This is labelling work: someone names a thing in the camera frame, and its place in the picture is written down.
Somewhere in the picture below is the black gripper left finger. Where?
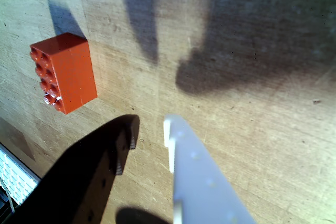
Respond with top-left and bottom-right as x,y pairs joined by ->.
0,114 -> 141,224

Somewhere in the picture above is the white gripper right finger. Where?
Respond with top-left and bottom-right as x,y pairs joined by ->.
163,114 -> 257,224

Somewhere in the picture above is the red lego block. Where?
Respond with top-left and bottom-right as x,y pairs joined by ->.
29,32 -> 98,115

